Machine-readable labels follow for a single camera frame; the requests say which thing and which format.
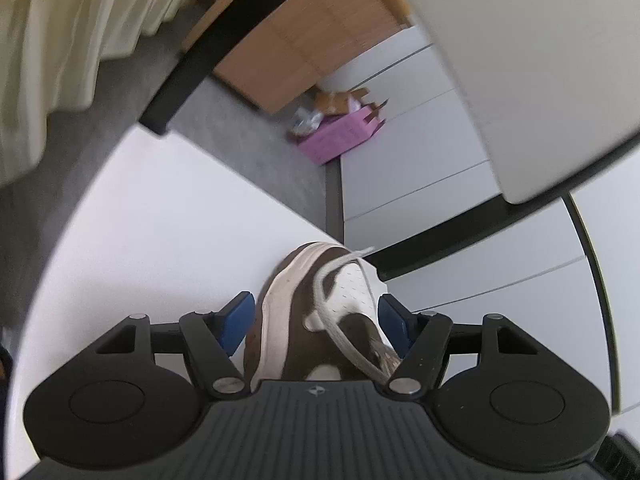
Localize cream chair with black frame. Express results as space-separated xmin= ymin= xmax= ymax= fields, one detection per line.
xmin=7 ymin=0 xmax=640 ymax=461

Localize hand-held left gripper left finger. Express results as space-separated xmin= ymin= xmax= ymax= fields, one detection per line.
xmin=91 ymin=290 xmax=257 ymax=401

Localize clear plastic bag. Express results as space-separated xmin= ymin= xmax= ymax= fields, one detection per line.
xmin=286 ymin=106 xmax=327 ymax=142

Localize pink cardboard box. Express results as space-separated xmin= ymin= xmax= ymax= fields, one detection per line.
xmin=298 ymin=104 xmax=387 ymax=166

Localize wooden nightstand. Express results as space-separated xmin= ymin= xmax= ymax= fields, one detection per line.
xmin=182 ymin=0 xmax=417 ymax=115

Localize brown and white sneaker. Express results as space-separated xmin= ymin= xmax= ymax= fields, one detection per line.
xmin=242 ymin=241 xmax=405 ymax=395

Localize white wardrobe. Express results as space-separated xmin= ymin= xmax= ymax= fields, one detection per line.
xmin=327 ymin=25 xmax=621 ymax=416

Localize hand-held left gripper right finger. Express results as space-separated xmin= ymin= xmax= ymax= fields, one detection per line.
xmin=377 ymin=293 xmax=542 ymax=401

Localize brown cardboard box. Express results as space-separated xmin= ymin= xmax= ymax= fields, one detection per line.
xmin=312 ymin=87 xmax=372 ymax=113

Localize bed with lace bedspread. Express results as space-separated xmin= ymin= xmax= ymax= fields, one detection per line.
xmin=0 ymin=0 xmax=231 ymax=188

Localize white shoelace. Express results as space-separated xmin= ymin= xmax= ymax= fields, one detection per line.
xmin=311 ymin=246 xmax=402 ymax=386

